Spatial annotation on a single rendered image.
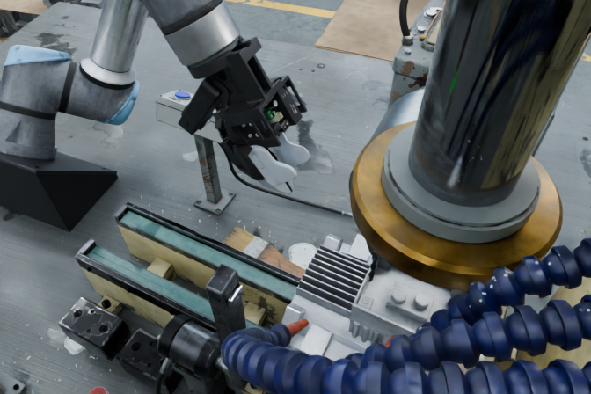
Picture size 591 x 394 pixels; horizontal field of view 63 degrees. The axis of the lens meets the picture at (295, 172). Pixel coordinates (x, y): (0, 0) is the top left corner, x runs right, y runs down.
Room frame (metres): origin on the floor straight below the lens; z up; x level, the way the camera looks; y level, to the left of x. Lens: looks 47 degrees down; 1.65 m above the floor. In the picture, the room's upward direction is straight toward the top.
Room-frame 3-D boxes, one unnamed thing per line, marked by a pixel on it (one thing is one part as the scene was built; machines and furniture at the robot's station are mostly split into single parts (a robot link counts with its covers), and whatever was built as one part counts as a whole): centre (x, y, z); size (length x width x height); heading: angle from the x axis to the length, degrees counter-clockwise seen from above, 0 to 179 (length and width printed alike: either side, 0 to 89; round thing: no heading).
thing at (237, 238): (0.55, 0.06, 0.80); 0.21 x 0.05 x 0.01; 57
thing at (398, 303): (0.28, -0.14, 1.11); 0.12 x 0.11 x 0.07; 63
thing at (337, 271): (0.30, -0.10, 1.01); 0.20 x 0.19 x 0.19; 63
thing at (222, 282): (0.24, 0.07, 1.12); 0.04 x 0.03 x 0.26; 63
